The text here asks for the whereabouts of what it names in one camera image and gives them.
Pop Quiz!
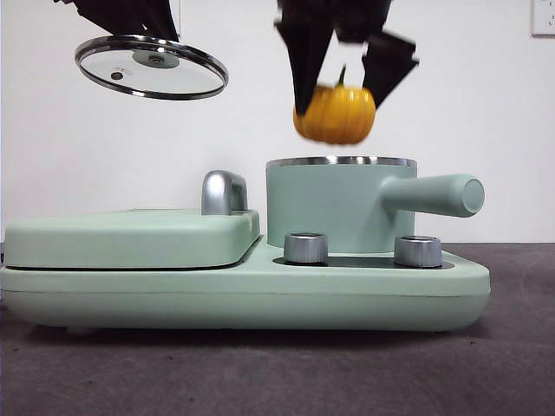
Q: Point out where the yellow toy pumpkin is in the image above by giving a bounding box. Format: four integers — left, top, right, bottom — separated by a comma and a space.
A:
292, 64, 377, 146

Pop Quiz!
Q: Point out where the mint green breakfast machine base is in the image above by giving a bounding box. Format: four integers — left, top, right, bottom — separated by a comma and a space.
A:
0, 242, 492, 337

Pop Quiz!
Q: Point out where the glass lid with green knob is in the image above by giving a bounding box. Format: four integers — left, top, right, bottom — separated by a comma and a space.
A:
73, 34, 230, 102

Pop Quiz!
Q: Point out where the white wall outlet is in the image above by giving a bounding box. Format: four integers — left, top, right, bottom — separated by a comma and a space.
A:
531, 0, 555, 37

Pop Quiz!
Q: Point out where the silver grill cover handle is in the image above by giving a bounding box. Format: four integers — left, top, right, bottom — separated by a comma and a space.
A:
199, 169, 250, 217

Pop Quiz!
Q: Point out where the silver control knob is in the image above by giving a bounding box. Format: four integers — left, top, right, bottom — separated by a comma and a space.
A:
393, 235, 444, 268
282, 232, 330, 266

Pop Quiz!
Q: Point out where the mint green steamer pot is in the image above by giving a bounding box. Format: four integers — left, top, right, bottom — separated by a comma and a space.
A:
264, 156, 486, 256

